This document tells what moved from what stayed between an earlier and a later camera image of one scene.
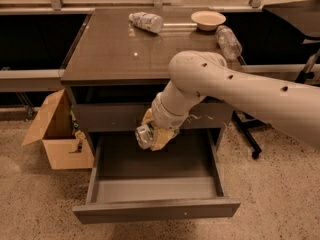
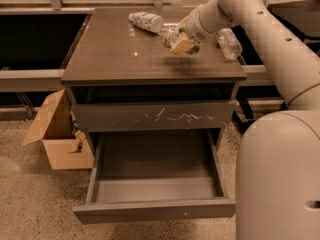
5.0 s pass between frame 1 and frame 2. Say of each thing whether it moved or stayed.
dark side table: stayed
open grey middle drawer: stayed
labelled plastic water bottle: stayed
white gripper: moved
